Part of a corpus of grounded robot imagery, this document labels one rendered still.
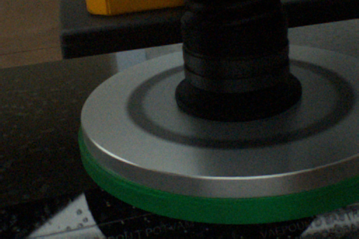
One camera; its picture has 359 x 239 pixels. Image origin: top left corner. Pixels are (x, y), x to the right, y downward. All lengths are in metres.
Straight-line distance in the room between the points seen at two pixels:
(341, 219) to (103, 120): 0.19
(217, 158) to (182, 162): 0.02
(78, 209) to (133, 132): 0.08
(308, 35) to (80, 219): 0.37
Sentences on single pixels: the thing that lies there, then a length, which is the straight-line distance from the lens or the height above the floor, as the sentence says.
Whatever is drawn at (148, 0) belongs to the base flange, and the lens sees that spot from 1.10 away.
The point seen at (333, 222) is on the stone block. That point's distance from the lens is 0.48.
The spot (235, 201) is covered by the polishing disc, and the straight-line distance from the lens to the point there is 0.34.
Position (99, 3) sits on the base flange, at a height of 0.76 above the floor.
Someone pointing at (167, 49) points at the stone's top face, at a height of 0.80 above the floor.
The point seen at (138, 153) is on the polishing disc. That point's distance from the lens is 0.36.
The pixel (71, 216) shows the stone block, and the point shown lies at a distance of 0.45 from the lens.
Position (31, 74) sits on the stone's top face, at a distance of 0.68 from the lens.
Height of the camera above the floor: 1.03
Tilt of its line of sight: 20 degrees down
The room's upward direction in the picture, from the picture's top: 6 degrees counter-clockwise
